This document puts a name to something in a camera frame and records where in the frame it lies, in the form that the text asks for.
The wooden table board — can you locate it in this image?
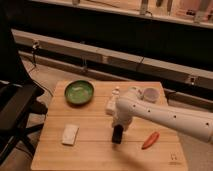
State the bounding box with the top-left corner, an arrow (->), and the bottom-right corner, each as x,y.
31,81 -> 188,171

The white paper cup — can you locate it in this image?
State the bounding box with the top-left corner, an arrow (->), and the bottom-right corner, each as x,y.
143,88 -> 159,103

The white sponge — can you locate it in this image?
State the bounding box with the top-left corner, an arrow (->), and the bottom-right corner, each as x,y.
62,124 -> 79,145

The black eraser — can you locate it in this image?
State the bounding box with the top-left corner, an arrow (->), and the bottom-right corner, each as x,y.
112,125 -> 123,144

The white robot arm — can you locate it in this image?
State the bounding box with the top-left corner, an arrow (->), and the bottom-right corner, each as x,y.
112,86 -> 213,144

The orange carrot toy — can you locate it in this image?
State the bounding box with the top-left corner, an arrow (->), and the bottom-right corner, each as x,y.
142,132 -> 159,149

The black office chair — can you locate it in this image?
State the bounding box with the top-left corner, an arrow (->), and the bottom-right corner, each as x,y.
0,20 -> 47,165

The white glue bottle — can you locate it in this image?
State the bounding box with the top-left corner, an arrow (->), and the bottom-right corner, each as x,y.
105,86 -> 120,115

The green bowl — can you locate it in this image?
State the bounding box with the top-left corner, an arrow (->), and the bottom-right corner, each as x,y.
64,80 -> 94,105

